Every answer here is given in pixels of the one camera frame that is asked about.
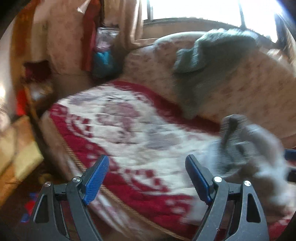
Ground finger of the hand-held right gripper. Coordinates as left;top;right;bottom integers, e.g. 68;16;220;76
284;149;296;166

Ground grey-green knitted sweater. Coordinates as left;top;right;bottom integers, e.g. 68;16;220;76
173;28;261;119

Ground red and cream floral blanket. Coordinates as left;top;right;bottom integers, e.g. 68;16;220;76
41;80;296;241

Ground red and blue toy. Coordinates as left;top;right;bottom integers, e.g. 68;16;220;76
20;192;40;223

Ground beige curtain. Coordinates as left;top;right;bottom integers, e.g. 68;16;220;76
101;0;146;51

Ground teal bag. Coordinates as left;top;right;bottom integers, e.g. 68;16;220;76
92;27;119;78

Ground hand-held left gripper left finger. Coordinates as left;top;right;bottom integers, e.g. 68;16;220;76
32;155;110;241

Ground beige floral sofa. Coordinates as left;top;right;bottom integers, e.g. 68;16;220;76
122;31;296;150

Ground yellow cardboard box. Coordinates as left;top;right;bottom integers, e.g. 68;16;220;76
0;115;45;205

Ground red cloth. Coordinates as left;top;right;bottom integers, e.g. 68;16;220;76
80;0;100;73

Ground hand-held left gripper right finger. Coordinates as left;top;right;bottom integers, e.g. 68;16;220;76
185;155;270;241

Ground tan cushion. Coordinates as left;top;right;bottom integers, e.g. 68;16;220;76
32;5;93;78

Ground grey fleece pants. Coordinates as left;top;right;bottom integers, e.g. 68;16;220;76
205;114;296;210

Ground window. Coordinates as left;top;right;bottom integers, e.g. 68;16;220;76
143;0;285;43

